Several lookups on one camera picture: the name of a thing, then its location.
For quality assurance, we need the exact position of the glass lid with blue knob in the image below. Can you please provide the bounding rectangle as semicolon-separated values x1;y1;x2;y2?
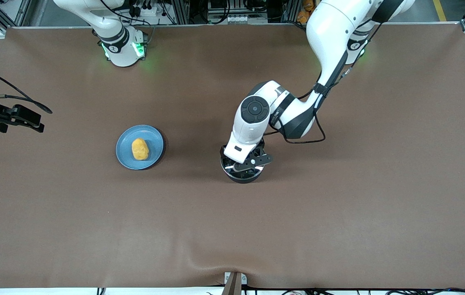
221;144;266;175

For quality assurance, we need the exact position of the yellow potato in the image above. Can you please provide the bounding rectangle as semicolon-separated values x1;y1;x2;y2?
131;138;150;161

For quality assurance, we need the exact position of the brown table mat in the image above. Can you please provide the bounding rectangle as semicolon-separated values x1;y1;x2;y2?
0;24;465;290

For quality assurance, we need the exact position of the blue round plate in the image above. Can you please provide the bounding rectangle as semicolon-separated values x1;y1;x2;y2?
116;125;165;170

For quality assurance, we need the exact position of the white terminal strip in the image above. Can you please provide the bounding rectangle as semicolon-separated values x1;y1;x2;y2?
223;14;255;25

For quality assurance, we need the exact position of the bag of orange items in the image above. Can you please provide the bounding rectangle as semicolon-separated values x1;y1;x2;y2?
296;0;316;24

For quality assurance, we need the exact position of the dark pot with blue handle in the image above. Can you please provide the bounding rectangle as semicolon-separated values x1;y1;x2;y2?
220;143;267;184

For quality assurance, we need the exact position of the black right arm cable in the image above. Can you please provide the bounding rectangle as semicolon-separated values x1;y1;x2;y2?
0;61;53;115

